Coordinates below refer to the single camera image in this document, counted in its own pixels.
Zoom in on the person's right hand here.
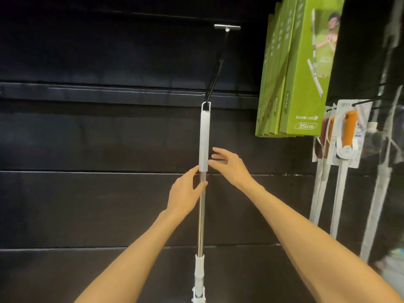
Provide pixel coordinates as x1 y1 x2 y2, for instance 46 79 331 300
207 147 253 190

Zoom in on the person's left hand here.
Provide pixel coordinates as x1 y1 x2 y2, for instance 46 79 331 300
166 166 209 219

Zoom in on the white and steel mop pole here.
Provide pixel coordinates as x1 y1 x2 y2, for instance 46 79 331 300
191 102 211 303

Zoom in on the person's left forearm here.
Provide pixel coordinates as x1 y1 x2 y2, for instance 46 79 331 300
74 209 187 303

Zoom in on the person's right forearm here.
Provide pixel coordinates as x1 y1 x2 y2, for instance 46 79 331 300
236 177 402 303

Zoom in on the black metal display hook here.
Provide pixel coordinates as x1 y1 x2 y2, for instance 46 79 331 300
205 24 241 103

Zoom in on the green mop box with picture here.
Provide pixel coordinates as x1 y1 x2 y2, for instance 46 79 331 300
286 0 345 136

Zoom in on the thin black display hook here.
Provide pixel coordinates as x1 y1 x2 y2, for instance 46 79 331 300
352 94 385 108

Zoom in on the white spray mop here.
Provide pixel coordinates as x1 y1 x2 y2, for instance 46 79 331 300
359 0 404 263

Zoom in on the white and blue package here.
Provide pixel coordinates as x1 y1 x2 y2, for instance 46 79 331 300
380 247 404 294

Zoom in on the black wall rail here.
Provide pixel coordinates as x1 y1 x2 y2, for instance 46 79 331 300
0 81 260 107

